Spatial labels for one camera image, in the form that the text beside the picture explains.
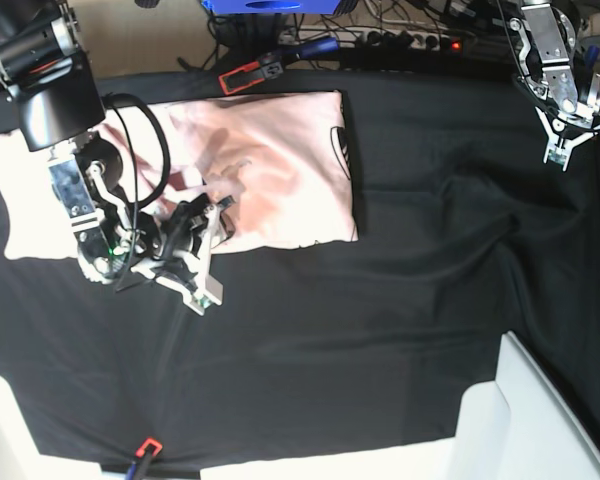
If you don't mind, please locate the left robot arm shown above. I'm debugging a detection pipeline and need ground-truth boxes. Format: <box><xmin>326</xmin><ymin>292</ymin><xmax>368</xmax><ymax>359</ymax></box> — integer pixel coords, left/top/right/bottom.
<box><xmin>495</xmin><ymin>1</ymin><xmax>600</xmax><ymax>170</ymax></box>

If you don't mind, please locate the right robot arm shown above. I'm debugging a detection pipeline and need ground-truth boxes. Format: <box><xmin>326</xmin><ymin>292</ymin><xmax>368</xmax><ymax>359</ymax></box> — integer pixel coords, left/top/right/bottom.
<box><xmin>0</xmin><ymin>1</ymin><xmax>233</xmax><ymax>314</ymax></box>

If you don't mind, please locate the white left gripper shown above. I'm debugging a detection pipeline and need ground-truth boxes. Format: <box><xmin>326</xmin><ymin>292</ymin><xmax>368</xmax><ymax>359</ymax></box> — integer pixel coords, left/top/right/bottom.
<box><xmin>535</xmin><ymin>107</ymin><xmax>600</xmax><ymax>171</ymax></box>

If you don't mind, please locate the pink T-shirt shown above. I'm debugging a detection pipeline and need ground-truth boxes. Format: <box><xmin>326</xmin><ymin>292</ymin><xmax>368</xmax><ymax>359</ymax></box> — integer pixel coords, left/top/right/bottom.
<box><xmin>0</xmin><ymin>91</ymin><xmax>358</xmax><ymax>260</ymax></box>

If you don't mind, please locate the black table cloth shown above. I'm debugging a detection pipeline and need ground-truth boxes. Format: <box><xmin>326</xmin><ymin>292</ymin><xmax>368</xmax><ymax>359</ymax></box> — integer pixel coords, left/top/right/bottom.
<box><xmin>0</xmin><ymin>71</ymin><xmax>600</xmax><ymax>472</ymax></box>

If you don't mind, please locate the blue box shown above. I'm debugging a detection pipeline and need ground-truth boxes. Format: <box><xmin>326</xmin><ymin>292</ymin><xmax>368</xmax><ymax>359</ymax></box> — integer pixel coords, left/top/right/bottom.
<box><xmin>201</xmin><ymin>0</ymin><xmax>340</xmax><ymax>15</ymax></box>

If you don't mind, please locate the red clamp front edge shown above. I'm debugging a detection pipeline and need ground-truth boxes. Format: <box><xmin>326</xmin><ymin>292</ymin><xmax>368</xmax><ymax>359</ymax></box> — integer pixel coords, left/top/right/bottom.
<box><xmin>124</xmin><ymin>437</ymin><xmax>163</xmax><ymax>480</ymax></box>

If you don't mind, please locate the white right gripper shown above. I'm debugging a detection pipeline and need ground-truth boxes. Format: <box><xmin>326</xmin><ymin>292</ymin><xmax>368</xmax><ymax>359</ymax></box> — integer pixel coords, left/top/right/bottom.
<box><xmin>131</xmin><ymin>194</ymin><xmax>236</xmax><ymax>316</ymax></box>

